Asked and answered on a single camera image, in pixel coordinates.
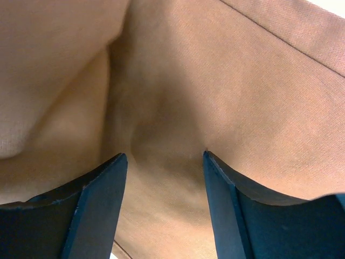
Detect brown trousers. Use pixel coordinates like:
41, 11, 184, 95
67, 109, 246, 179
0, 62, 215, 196
1, 1, 344, 258

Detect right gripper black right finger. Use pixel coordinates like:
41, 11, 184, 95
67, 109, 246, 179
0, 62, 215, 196
203, 151, 344, 258

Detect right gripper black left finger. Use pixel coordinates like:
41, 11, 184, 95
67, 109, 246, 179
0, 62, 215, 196
1, 154, 128, 258

